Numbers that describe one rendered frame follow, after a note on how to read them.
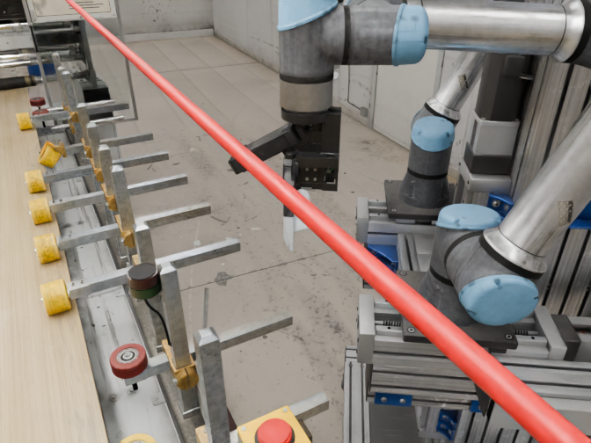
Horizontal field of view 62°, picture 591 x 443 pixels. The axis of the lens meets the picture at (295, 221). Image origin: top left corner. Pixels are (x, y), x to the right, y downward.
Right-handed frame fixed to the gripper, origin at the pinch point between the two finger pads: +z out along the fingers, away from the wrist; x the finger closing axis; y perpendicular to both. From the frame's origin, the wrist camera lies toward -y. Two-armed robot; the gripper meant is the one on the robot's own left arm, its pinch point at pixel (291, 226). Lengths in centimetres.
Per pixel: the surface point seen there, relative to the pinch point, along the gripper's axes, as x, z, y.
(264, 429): -31.9, 8.5, 0.2
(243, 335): 22, 46, -15
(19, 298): 25, 42, -75
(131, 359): 7, 41, -37
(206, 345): -12.3, 15.9, -12.6
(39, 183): 81, 37, -101
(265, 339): 107, 132, -25
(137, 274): 6.4, 17.0, -31.5
